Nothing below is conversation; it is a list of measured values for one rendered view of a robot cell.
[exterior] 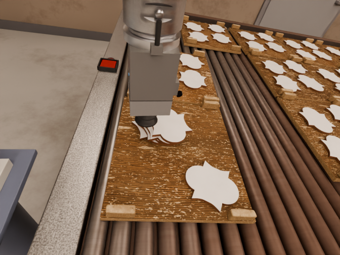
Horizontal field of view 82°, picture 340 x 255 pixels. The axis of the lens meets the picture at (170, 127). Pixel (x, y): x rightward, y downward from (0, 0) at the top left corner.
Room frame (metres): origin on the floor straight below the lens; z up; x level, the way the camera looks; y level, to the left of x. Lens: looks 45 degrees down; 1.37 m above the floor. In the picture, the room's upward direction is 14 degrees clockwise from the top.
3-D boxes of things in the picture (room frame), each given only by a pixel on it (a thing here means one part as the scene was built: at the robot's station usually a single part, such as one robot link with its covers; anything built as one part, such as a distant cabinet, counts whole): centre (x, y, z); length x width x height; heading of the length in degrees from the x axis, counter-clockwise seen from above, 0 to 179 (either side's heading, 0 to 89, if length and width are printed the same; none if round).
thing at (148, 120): (0.27, 0.05, 1.12); 0.04 x 0.04 x 0.02
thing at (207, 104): (0.59, -0.12, 0.95); 0.06 x 0.02 x 0.03; 102
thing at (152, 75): (0.27, 0.04, 1.22); 0.10 x 0.09 x 0.16; 111
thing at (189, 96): (0.78, 0.04, 0.93); 0.41 x 0.35 x 0.02; 11
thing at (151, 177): (0.37, -0.03, 0.93); 0.41 x 0.35 x 0.02; 12
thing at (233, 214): (0.21, -0.21, 0.95); 0.06 x 0.02 x 0.03; 102
